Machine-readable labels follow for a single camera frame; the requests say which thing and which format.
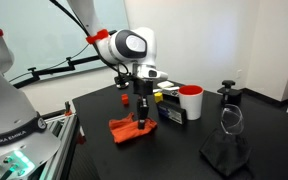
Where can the white mug red inside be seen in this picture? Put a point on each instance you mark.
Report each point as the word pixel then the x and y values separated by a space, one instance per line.
pixel 190 106

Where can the black knob clamp block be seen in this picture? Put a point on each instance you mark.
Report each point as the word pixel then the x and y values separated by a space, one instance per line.
pixel 230 96

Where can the yellow hexagonal block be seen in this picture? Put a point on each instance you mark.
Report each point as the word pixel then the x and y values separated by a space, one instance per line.
pixel 158 97

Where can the orange towel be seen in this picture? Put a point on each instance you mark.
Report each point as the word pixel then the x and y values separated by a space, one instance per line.
pixel 127 130

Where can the frosted glass wall board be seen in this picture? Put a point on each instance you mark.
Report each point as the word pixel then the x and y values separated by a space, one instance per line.
pixel 34 33

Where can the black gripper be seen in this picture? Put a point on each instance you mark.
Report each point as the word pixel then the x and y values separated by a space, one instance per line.
pixel 142 87

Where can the black cloth pouch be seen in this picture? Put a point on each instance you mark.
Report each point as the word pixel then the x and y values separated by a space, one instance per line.
pixel 224 153

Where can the aluminium extrusion frame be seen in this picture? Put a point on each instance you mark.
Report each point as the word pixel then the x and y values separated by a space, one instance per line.
pixel 62 133

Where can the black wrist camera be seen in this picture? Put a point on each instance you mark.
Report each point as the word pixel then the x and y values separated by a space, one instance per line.
pixel 122 81

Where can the white wall outlet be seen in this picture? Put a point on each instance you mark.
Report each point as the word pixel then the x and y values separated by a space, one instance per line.
pixel 239 74

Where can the small orange block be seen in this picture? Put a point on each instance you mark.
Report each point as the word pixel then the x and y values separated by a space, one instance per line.
pixel 125 100

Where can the black rectangular box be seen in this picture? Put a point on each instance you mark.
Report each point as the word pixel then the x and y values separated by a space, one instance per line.
pixel 170 113

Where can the orange black spring clamp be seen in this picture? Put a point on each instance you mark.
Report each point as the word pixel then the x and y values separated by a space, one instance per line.
pixel 68 111

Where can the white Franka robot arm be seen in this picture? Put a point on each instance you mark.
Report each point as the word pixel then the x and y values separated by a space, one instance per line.
pixel 4 100

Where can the clear safety glasses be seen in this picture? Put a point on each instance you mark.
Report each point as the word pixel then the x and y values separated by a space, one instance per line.
pixel 232 120

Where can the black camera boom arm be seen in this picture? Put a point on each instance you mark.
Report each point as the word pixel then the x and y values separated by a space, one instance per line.
pixel 50 70

